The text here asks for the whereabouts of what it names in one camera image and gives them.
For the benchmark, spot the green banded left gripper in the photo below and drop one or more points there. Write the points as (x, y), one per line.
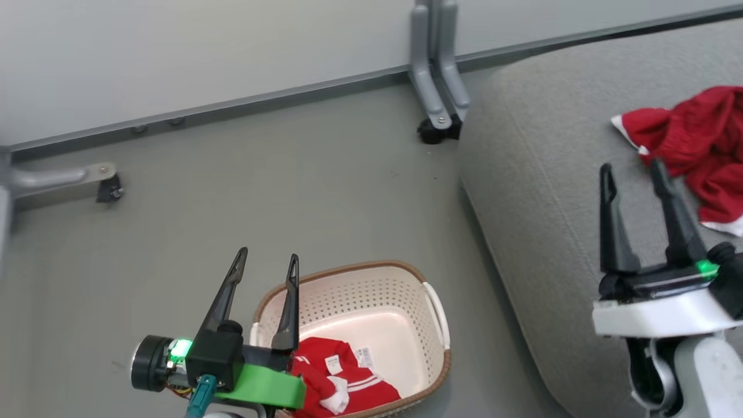
(215, 357)

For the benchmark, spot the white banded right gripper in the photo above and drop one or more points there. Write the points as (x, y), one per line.
(656, 310)

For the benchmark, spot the red white striped shirt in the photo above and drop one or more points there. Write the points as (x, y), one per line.
(325, 377)

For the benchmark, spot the red shorts with white trim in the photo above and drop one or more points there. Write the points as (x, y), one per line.
(702, 139)

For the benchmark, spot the grey fabric sofa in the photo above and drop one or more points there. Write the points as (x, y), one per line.
(540, 174)

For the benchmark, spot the white perforated laundry basket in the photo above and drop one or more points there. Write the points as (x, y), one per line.
(377, 313)

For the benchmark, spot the small black caster wheel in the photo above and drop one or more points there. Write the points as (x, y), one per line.
(110, 190)

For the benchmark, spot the small grey partition glide foot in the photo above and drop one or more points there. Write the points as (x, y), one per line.
(139, 129)
(177, 121)

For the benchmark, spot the long grey partition support leg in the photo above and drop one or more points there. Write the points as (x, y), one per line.
(52, 180)

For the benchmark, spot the black double caster wheel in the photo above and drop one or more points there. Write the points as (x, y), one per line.
(432, 132)

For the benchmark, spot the grey upright partition support leg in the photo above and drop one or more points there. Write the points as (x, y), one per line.
(426, 75)
(453, 69)

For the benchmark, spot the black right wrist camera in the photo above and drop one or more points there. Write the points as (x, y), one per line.
(728, 278)

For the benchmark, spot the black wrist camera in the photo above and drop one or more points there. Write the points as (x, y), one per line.
(151, 363)
(728, 278)

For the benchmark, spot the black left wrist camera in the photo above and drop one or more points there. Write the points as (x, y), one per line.
(151, 363)

